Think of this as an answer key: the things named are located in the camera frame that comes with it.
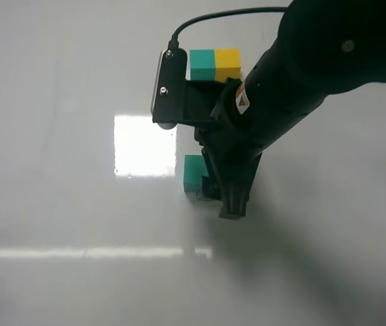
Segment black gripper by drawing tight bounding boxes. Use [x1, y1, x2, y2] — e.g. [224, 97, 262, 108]
[179, 78, 263, 219]

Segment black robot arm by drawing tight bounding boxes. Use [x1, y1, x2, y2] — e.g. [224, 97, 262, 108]
[197, 1, 386, 219]

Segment green template block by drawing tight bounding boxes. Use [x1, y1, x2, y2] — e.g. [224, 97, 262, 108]
[190, 49, 216, 81]

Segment yellow template block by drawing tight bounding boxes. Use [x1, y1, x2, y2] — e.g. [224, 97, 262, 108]
[214, 48, 241, 83]

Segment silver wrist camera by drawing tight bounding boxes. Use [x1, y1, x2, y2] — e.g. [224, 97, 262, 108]
[150, 48, 188, 130]

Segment black camera cable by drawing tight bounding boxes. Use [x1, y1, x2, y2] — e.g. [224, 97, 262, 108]
[167, 6, 288, 52]

